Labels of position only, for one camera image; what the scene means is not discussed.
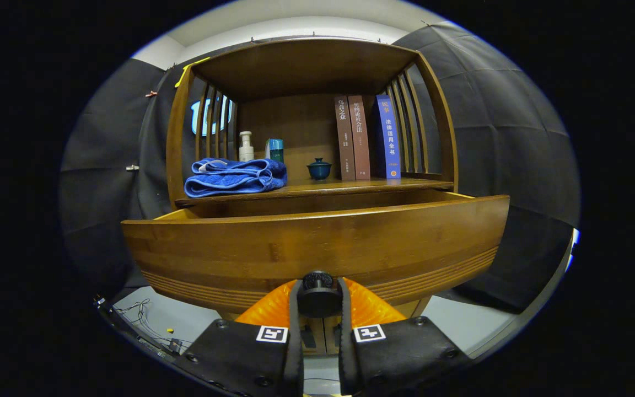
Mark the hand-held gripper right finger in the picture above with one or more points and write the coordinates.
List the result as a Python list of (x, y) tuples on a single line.
[(400, 358)]

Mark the reddish brown book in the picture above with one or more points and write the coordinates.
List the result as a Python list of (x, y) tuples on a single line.
[(360, 138)]

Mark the wooden countertop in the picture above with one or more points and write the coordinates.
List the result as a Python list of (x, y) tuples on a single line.
[(339, 187)]

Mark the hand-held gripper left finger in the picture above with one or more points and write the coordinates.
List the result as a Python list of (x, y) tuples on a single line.
[(240, 358)]

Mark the brown wooden cabinet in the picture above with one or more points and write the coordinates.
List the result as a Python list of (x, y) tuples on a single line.
[(306, 66)]

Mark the wooden cabinet door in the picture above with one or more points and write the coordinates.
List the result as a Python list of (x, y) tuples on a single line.
[(332, 331), (316, 331)]

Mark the blue lidded teacup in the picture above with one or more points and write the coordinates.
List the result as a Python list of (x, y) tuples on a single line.
[(319, 170)]

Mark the dark brown book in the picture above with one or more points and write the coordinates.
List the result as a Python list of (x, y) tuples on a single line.
[(344, 138)]

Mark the blue book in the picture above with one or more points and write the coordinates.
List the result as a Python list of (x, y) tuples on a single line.
[(388, 138)]

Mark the white pump bottle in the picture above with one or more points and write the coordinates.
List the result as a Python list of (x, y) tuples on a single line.
[(246, 149)]

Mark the teal capped bottle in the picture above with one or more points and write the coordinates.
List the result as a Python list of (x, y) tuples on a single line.
[(276, 150)]

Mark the blue folded towel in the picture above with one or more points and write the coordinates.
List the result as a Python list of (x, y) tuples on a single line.
[(229, 179)]

